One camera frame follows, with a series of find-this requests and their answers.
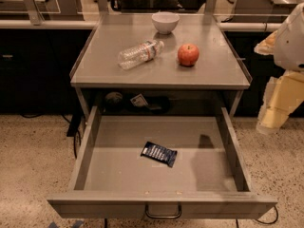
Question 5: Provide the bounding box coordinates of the black drawer handle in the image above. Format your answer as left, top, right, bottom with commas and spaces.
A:
144, 204, 182, 219

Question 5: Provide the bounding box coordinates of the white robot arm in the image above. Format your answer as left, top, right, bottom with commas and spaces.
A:
255, 3, 304, 135

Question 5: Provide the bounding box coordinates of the white tag inside cabinet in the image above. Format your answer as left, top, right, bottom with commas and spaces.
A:
130, 94, 148, 107

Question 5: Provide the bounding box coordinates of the grey metal cabinet counter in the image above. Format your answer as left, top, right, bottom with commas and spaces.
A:
70, 13, 251, 111

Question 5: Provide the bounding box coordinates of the open grey top drawer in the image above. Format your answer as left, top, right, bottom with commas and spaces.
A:
47, 108, 277, 219

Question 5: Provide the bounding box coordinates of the blue rxbar wrapper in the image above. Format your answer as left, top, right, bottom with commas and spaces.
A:
141, 142, 178, 167

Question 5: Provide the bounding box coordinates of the white bowl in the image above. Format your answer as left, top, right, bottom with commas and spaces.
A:
151, 11, 180, 34

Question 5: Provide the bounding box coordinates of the red apple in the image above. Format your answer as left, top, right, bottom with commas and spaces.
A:
178, 44, 200, 67

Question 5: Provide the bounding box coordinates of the black floor cable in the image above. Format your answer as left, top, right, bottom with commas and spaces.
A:
18, 112, 83, 160

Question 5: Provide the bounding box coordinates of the clear plastic water bottle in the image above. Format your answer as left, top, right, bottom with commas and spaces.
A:
118, 40, 164, 70

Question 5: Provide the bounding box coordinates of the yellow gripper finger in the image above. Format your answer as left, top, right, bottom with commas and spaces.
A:
254, 31, 277, 55
256, 70, 304, 135

